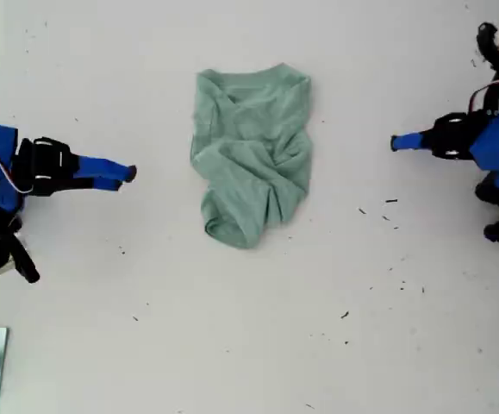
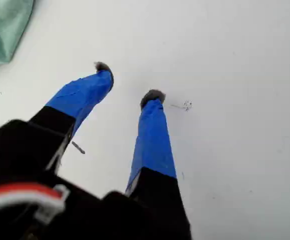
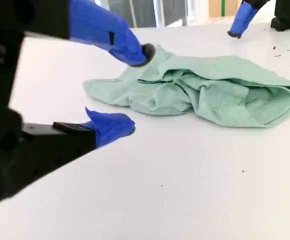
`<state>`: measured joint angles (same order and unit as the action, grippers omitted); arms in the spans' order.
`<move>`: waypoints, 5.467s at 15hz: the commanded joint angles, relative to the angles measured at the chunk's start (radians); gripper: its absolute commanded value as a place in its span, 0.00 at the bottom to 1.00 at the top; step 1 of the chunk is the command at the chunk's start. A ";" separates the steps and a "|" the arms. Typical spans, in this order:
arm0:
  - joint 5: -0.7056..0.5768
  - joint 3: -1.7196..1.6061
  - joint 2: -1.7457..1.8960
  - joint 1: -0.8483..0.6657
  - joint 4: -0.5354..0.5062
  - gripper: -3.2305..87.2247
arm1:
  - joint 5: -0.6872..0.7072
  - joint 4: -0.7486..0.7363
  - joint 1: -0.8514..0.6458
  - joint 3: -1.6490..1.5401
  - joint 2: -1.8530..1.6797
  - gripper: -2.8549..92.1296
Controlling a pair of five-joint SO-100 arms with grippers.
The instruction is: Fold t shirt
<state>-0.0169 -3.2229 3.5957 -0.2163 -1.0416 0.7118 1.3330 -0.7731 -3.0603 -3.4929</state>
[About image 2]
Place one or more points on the green cloth t-shirt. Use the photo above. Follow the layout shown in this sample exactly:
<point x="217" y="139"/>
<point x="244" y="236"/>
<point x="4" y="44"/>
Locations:
<point x="4" y="30"/>

